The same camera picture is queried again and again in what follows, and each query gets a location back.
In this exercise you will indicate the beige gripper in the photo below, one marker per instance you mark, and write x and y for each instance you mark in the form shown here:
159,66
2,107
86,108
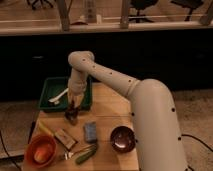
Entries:
76,88

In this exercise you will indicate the dark purple grapes bunch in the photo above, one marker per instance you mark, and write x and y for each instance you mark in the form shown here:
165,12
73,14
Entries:
71,114

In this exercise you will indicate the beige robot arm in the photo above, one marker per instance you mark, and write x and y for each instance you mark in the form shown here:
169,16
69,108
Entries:
155,123

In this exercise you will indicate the white plastic spoon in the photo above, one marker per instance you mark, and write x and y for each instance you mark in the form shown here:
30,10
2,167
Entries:
56,98

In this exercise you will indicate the green plastic tray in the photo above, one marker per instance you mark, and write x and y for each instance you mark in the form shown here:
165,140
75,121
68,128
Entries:
55,85

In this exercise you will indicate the blue sponge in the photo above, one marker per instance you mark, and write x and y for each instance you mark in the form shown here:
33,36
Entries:
90,132

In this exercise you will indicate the brown wooden block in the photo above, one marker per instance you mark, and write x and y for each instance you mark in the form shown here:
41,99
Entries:
67,140

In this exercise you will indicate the yellow banana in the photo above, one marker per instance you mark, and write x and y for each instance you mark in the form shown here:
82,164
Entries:
45,129

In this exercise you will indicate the orange plastic bowl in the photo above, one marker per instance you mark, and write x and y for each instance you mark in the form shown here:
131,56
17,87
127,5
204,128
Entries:
44,141

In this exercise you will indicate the green cucumber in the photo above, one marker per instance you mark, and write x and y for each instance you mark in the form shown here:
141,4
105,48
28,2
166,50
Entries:
87,155

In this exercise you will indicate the metal fork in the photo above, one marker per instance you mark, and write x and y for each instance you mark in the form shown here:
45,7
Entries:
70,154

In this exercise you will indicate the peach fruit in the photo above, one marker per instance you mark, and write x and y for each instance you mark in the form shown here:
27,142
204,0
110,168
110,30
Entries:
42,155

